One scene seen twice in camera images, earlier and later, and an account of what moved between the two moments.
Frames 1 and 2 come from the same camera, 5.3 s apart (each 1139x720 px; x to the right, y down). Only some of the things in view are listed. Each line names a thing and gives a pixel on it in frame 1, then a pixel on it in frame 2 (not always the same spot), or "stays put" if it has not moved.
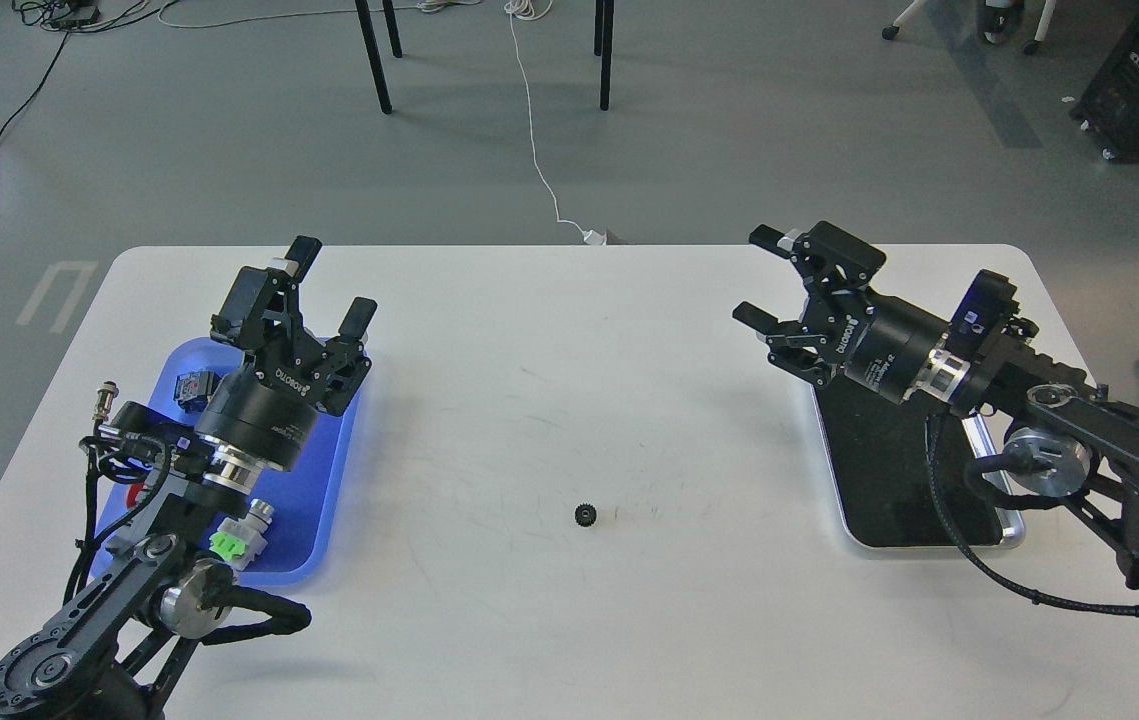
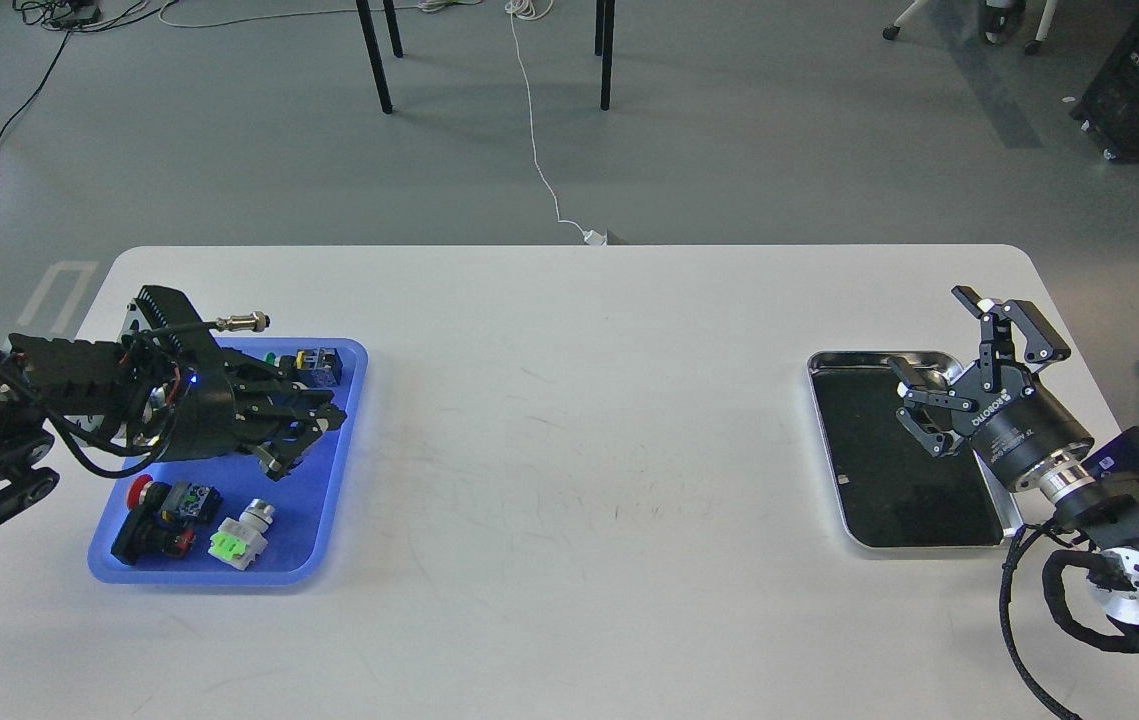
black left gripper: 268,409 → 209,422
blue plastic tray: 307,505 stays put
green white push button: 239,540 stays put
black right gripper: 879,341 → 1009,419
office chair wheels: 1030,47 stays put
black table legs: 603,44 stays put
